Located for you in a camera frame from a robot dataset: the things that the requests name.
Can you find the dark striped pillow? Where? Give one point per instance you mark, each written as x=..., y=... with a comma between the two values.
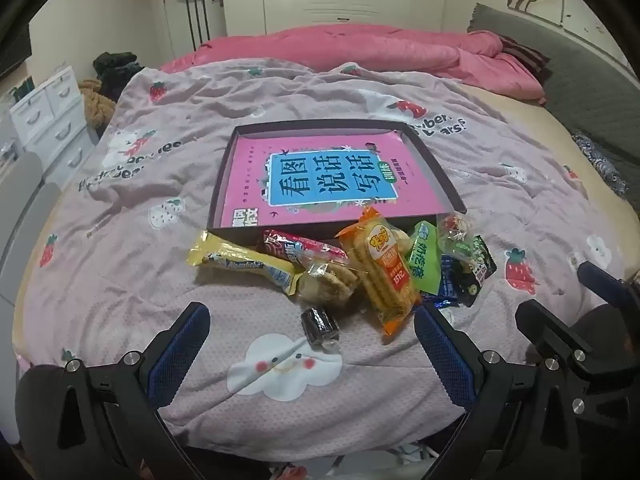
x=525, y=55

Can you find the white drawer cabinet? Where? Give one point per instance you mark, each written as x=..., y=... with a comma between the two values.
x=55, y=110

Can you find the dark screen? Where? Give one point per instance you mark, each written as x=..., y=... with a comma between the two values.
x=12, y=55

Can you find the pink quilt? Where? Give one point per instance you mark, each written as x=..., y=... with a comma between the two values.
x=350, y=45

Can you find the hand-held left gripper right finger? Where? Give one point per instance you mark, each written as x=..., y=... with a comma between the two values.
x=445, y=355

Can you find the blue patterned cloth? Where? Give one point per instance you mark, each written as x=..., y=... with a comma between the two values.
x=600, y=160

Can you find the pink book with blue label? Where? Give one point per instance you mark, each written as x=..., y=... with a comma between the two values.
x=250, y=185

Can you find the red snack packet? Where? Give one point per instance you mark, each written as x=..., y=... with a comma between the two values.
x=285, y=247

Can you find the strawberry print lilac duvet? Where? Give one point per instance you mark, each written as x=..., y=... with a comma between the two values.
x=150, y=285

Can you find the brown fuzzy cloth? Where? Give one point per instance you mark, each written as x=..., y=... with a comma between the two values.
x=97, y=105

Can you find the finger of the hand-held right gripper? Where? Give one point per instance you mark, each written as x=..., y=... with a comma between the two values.
x=545, y=327
x=605, y=280

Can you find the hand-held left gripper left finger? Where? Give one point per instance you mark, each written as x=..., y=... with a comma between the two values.
x=180, y=360

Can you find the dark clothes pile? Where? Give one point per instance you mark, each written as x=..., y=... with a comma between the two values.
x=117, y=67

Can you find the clear packet with red candy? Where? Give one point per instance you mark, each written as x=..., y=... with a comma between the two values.
x=455, y=225

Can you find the beige bed sheet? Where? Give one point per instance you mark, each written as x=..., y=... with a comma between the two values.
x=540, y=125

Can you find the blue snack packet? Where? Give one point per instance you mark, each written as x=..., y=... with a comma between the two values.
x=450, y=280

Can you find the small dark wrapped cake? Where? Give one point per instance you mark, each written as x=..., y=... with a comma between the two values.
x=317, y=322

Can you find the clear pastry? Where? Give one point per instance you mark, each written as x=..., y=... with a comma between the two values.
x=330, y=282

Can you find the yellow candy stick packet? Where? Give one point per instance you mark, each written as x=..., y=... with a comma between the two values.
x=235, y=255

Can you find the dark shallow cardboard box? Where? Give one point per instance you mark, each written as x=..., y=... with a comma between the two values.
x=222, y=180

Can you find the grey padded headboard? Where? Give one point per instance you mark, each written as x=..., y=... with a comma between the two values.
x=575, y=75

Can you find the black and green snack packet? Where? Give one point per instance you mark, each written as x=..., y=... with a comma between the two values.
x=480, y=265

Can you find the orange cracker packet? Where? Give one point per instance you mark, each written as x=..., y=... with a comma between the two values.
x=382, y=270

